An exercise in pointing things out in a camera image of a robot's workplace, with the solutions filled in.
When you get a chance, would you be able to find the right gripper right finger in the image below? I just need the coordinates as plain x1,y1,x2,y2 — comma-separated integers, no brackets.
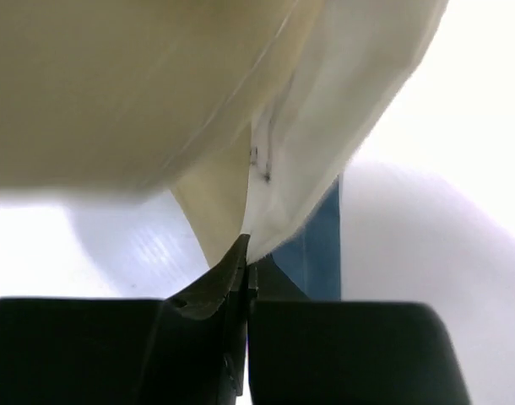
248,263,470,404

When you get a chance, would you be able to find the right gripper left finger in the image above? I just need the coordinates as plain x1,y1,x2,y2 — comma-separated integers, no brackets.
0,235,248,404

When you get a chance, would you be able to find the cream pillow with yellow edge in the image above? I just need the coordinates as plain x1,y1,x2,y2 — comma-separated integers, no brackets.
0,1,447,263

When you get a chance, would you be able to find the blue beige patchwork pillowcase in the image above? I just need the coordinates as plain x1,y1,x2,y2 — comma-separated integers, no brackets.
273,181,341,300

